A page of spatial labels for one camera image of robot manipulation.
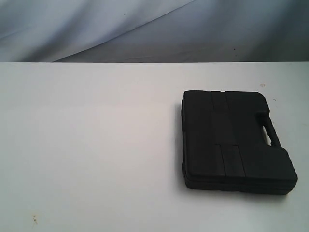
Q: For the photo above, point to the grey backdrop cloth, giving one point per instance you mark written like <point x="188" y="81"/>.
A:
<point x="154" y="30"/>

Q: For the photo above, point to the black plastic tool case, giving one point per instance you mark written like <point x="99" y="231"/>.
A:
<point x="230" y="144"/>

